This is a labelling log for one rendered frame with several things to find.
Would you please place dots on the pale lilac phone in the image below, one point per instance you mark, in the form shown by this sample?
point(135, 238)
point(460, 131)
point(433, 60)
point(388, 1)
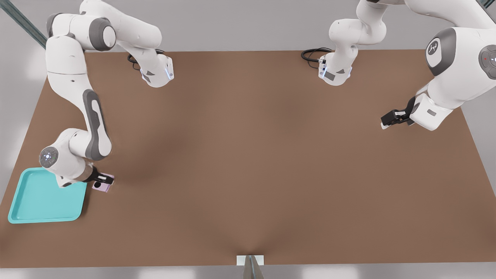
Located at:
point(104, 188)

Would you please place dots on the pale blue-green tray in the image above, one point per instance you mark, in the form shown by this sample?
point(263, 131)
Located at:
point(42, 201)

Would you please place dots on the silver frame post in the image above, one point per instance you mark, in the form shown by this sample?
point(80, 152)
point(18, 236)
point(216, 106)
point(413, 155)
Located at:
point(23, 21)
point(251, 267)
point(489, 3)

